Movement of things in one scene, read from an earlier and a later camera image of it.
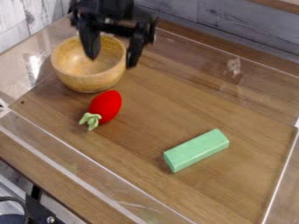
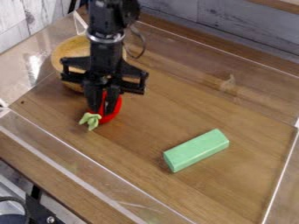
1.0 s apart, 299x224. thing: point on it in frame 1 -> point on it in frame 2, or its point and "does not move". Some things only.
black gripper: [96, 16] -> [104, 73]
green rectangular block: [186, 153] does not move
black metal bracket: [38, 213] does not move
